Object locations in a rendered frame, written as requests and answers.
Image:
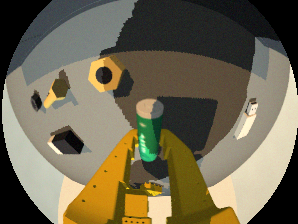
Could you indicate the green battery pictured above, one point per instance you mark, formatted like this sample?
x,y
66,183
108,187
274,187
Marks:
x,y
149,122

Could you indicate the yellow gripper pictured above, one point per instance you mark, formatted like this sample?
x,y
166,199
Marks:
x,y
102,200

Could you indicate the yellow hex nut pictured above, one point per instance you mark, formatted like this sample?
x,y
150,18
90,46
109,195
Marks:
x,y
106,73

